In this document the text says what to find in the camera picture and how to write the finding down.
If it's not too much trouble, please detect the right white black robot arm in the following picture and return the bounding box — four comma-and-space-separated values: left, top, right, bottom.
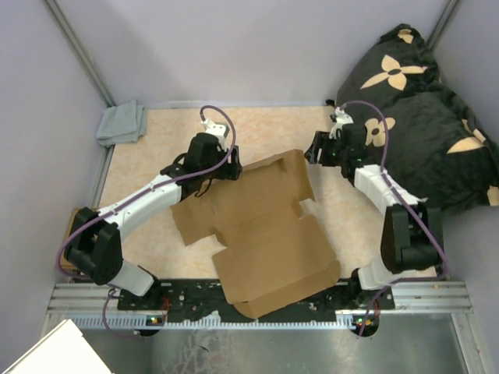
305, 125, 444, 309

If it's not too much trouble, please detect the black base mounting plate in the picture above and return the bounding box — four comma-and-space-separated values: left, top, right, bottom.
118, 278, 376, 323

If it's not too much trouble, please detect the brown cardboard box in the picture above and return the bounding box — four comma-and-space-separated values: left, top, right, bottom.
172, 150, 341, 319

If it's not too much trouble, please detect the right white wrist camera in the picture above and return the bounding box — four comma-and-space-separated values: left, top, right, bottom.
329, 108, 354, 139

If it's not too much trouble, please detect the aluminium frame rail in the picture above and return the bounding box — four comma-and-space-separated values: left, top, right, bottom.
42, 280, 472, 334

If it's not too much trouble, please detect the grey folded cloth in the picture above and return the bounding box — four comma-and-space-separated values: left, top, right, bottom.
96, 100, 147, 147

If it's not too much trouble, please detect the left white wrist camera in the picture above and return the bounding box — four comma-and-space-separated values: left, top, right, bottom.
202, 118, 230, 151

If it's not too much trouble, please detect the black floral pillow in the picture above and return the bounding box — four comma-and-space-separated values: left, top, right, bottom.
335, 24, 498, 214

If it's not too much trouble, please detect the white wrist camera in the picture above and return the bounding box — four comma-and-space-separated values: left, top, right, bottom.
329, 108, 354, 139
202, 118, 230, 151

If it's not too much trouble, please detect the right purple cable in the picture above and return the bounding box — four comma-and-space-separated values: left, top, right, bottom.
338, 101, 449, 338

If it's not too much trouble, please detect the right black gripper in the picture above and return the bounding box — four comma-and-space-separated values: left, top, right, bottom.
303, 132, 348, 168

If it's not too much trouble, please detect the white board corner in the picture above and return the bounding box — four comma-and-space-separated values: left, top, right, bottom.
4, 319, 112, 374

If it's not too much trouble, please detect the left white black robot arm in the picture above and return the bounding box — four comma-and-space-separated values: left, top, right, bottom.
62, 132, 242, 309

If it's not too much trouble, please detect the small folded cardboard box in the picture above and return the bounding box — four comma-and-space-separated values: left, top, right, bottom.
62, 208, 85, 273

